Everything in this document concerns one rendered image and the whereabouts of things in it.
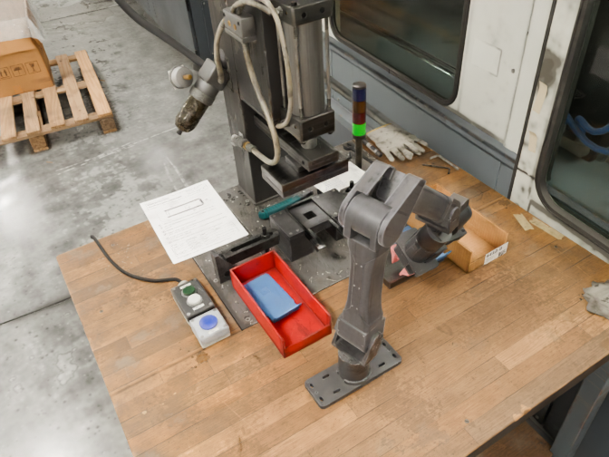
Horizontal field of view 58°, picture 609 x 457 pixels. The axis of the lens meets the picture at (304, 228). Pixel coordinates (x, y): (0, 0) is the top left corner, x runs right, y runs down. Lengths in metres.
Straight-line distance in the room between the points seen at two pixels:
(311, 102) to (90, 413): 1.60
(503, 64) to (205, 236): 0.93
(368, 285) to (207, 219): 0.70
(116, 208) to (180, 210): 1.67
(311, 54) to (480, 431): 0.78
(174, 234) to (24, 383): 1.24
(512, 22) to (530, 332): 0.79
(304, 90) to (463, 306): 0.59
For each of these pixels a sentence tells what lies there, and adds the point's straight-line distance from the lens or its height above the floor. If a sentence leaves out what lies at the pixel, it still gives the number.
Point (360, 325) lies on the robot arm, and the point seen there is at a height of 1.07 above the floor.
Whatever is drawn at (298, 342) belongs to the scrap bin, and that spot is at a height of 0.93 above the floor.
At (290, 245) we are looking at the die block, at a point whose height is 0.96.
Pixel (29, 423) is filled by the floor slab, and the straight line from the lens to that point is 2.44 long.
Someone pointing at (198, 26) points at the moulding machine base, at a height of 0.39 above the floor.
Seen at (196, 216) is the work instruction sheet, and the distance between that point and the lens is 1.56.
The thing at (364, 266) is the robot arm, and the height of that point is 1.21.
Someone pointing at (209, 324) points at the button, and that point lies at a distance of 1.22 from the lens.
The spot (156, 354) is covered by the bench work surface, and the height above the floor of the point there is 0.90.
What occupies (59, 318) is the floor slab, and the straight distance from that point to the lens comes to 2.74.
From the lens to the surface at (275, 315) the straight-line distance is 1.25.
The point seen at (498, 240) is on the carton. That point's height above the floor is 0.93.
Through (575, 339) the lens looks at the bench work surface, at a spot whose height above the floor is 0.90.
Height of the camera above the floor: 1.86
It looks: 41 degrees down
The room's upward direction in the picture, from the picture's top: 4 degrees counter-clockwise
